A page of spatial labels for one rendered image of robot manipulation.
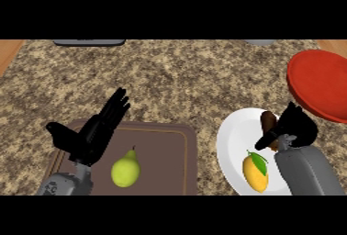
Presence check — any brown sweet potato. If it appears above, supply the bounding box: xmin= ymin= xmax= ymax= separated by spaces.
xmin=258 ymin=110 xmax=280 ymax=152

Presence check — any red bowl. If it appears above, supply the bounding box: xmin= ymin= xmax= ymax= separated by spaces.
xmin=286 ymin=50 xmax=347 ymax=125

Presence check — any white plate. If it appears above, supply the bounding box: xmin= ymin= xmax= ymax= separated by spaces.
xmin=215 ymin=107 xmax=295 ymax=196

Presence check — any yellow mango with leaf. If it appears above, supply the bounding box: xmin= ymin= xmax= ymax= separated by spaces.
xmin=240 ymin=150 xmax=271 ymax=195

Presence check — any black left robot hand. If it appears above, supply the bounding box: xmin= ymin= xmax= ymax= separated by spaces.
xmin=44 ymin=87 xmax=131 ymax=167

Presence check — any dark grey flat appliance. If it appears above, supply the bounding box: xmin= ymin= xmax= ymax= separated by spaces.
xmin=51 ymin=39 xmax=127 ymax=48

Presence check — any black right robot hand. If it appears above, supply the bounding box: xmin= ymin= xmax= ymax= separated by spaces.
xmin=254 ymin=101 xmax=320 ymax=151

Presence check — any pale grey round object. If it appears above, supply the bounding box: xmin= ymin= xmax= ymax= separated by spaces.
xmin=242 ymin=39 xmax=276 ymax=47

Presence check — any brown cutting board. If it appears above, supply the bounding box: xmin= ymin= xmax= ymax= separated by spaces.
xmin=42 ymin=118 xmax=199 ymax=196

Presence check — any green pear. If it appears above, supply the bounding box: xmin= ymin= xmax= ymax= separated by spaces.
xmin=109 ymin=146 xmax=141 ymax=188

